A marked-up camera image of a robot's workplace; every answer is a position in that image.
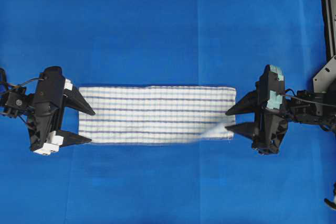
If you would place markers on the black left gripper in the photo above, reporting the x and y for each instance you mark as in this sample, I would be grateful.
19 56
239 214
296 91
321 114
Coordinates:
53 93

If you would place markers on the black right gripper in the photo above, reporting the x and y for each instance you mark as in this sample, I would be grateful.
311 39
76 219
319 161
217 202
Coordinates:
269 106

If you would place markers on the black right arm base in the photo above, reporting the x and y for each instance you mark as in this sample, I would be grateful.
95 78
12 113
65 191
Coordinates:
326 75

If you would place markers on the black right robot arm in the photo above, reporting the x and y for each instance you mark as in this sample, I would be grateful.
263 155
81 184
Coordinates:
306 107

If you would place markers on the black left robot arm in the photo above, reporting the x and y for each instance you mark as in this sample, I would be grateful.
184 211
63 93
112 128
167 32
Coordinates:
16 103

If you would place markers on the blue table cloth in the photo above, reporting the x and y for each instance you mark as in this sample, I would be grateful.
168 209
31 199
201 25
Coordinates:
167 42

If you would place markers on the blue striped white towel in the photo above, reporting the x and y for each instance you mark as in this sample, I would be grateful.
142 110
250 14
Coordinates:
157 115

